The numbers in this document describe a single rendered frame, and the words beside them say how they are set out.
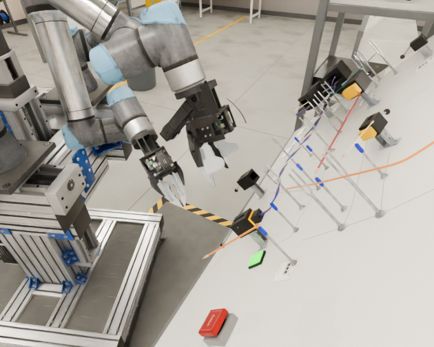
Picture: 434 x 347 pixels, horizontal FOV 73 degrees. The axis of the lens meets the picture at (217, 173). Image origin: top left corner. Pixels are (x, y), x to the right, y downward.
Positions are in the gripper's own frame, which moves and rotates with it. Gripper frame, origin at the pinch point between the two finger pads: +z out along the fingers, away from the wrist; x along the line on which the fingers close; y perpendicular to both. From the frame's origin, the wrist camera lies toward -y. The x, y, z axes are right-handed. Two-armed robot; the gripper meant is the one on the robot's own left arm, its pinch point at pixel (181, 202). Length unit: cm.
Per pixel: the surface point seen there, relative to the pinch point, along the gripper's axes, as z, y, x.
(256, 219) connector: 13.5, 9.3, 13.3
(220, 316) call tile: 24.6, 19.9, -3.3
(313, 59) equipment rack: -32, -40, 81
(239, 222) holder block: 12.1, 7.2, 9.7
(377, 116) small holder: 8, 20, 45
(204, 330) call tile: 25.3, 19.5, -7.1
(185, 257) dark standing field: 14, -124, -20
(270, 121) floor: -63, -233, 123
